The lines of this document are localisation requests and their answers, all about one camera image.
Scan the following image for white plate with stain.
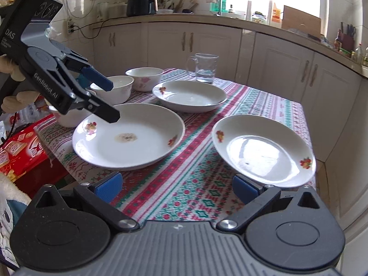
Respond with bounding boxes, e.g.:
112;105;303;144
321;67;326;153
72;103;185;171

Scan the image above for white plate fruit decal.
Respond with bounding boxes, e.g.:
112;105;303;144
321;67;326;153
211;115;316;188
152;80;227;113

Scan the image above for white kitchen cabinets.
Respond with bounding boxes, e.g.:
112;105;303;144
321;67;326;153
91;18;367;275

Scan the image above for gloved left hand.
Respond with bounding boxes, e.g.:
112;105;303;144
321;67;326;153
1;55;39;113

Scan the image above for white bowl pink flowers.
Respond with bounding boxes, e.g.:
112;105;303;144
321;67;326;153
125;67;164;92

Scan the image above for patterned red green tablecloth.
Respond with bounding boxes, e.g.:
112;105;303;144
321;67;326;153
34;68;317;227

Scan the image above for red snack box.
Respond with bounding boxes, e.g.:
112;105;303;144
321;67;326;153
1;115;69;197

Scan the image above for black air fryer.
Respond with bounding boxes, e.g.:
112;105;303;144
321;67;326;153
127;0;158;17

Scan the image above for clear glass mug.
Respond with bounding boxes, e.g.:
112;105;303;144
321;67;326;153
186;53;219;84

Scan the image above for dark soy sauce bottle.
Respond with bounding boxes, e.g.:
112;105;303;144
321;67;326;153
334;29;342;52

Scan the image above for orange juice bottle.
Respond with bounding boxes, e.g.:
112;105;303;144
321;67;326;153
271;1;282;24

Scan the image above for knife block with knives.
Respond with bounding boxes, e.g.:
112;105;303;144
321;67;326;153
341;22;356;52

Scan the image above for wooden cutting board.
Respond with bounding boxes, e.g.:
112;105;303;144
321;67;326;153
281;5;321;37

